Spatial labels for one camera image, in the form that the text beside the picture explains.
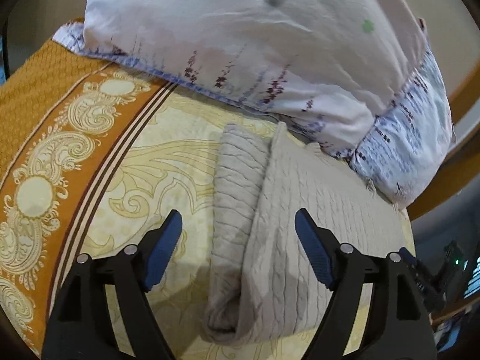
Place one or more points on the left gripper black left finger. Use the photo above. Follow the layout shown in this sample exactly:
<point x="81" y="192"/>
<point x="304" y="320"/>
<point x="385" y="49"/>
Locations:
<point x="79" y="326"/>

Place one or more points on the upper floral white pillow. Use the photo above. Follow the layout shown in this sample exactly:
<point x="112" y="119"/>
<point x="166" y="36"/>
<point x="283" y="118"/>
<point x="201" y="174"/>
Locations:
<point x="328" y="68"/>

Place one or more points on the yellow floral bed sheet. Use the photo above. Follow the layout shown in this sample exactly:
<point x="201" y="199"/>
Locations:
<point x="93" y="155"/>

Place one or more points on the lower pink floral pillow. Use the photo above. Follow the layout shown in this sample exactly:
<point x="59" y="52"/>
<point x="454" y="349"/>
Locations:
<point x="407" y="145"/>

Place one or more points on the beige cable-knit sweater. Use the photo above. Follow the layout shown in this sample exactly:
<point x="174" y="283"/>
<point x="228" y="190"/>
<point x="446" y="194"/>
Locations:
<point x="262" y="286"/>

